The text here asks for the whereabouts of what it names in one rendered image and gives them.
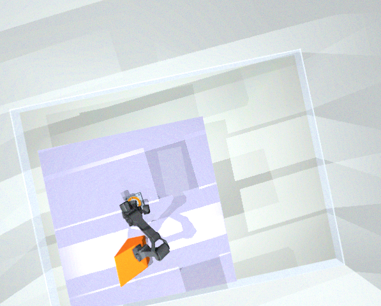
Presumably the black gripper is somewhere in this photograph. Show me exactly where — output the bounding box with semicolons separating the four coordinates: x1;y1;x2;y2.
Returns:
121;204;150;219

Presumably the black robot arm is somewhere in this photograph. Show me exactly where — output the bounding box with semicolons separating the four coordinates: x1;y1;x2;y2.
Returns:
119;200;170;262

